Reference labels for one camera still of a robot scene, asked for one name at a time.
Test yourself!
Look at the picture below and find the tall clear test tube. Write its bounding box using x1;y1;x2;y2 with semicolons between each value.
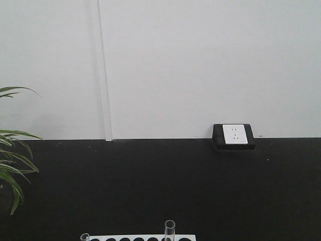
164;220;176;241

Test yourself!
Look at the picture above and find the short clear test tube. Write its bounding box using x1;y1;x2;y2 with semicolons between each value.
80;233;90;241

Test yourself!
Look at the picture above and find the black and white power socket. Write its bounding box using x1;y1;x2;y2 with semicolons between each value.
212;124;256;151

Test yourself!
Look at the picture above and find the white test tube rack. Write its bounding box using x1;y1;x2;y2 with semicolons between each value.
88;234;197;241

